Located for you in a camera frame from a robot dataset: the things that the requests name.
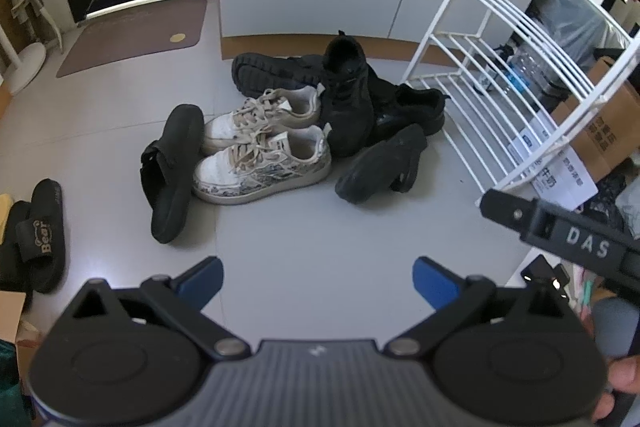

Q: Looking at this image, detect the plain white sneaker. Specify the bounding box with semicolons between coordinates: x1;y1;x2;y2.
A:
200;86;322;156

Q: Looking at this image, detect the brown cardboard box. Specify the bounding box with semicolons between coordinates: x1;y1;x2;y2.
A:
550;57;640;182

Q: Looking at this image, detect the brown door mat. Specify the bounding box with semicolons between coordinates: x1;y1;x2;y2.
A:
55;0;208;79

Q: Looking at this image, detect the white metal stand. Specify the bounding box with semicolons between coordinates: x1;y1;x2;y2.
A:
0;0;63;55

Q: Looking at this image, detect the white metal shoe rack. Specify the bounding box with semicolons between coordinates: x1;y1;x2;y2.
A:
400;0;640;208

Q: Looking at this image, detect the white standing fan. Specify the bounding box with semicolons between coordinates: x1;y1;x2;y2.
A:
0;0;48;95

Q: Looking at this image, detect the dark grey mule clog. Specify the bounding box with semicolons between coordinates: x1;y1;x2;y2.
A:
139;104;205;245

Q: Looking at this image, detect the white milk carton box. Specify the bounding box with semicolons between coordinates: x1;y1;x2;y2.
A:
507;114;598;210

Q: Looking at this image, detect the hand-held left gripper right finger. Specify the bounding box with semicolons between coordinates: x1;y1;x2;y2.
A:
384;256;572;360

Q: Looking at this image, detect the white patterned sneaker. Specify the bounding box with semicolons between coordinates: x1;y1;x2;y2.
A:
192;124;332;206

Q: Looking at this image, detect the black slide sandal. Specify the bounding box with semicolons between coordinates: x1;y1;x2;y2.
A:
0;201;34;293
15;178;67;294

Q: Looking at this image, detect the grey cloth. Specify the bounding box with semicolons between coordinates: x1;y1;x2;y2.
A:
532;0;621;58

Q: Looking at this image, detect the pack of water bottles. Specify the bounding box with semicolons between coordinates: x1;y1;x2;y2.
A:
480;44;556;108

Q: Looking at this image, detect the person's right hand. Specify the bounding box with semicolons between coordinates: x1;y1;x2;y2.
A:
595;353;640;423

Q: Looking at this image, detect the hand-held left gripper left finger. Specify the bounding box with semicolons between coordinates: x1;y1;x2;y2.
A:
67;256;252;360

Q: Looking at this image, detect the black lace-up sneaker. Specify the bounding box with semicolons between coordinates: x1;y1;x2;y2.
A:
367;72;447;146
318;29;375;158

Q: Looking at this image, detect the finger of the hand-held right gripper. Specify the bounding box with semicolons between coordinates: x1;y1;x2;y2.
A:
521;255;569;282
479;188;538;240

